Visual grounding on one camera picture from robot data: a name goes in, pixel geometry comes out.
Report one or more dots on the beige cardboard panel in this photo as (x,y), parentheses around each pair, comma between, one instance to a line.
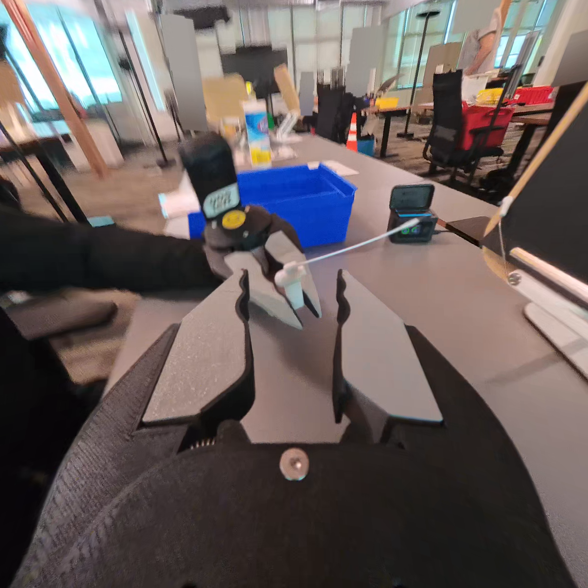
(287,89)
(225,99)

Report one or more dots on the black light stand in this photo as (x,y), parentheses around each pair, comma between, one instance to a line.
(46,174)

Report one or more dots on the black wall screen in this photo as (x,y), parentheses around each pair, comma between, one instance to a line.
(252,69)

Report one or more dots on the blue plastic bin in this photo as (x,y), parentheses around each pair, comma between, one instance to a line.
(298,206)

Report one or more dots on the white paper sheet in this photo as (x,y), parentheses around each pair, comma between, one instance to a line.
(340,168)

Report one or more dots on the person's black clothing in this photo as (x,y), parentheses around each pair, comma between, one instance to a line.
(32,436)

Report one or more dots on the black monitor with wooden edge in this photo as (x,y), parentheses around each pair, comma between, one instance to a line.
(551,206)

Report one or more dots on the dark brown flat panel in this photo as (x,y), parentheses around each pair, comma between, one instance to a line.
(468,229)

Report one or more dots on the black floor lamp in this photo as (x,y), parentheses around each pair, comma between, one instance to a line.
(429,13)

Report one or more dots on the wooden background desk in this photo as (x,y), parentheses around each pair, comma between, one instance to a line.
(399,110)

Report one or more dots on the white T-shaped plastic piece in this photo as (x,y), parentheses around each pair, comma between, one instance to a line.
(294,289)

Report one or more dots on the disinfecting wipes canister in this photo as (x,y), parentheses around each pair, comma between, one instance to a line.
(257,133)

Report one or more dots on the black charging case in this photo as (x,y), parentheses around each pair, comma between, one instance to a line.
(411,220)

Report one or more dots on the red plastic bin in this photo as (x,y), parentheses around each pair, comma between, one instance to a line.
(487,126)
(533,94)

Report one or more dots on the person's left forearm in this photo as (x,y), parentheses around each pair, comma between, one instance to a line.
(92,257)

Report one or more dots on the orange traffic cone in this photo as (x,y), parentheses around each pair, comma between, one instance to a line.
(352,135)

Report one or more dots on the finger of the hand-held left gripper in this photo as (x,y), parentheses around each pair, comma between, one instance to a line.
(287,248)
(271,298)

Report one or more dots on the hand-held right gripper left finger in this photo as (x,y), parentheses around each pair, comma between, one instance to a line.
(202,367)

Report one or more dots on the small yellow bin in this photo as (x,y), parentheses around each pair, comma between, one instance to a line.
(387,103)

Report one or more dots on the black office chair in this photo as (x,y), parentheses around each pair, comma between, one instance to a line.
(445,115)

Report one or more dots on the white laptop stand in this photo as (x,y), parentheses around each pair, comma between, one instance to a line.
(287,128)

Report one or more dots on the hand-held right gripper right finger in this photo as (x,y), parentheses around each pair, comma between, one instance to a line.
(390,367)

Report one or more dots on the black chair armrest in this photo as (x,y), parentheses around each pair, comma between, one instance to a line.
(64,317)

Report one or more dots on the thin white rod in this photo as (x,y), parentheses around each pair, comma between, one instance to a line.
(358,246)

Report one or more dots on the wooden post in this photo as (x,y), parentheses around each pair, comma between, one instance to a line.
(59,92)

